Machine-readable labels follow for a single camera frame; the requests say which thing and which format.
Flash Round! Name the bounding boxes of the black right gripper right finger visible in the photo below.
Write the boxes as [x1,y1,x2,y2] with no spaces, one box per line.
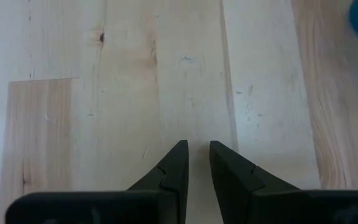
[209,140,301,224]

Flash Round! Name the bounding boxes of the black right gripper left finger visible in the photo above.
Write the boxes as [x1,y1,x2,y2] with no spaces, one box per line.
[127,139,189,224]

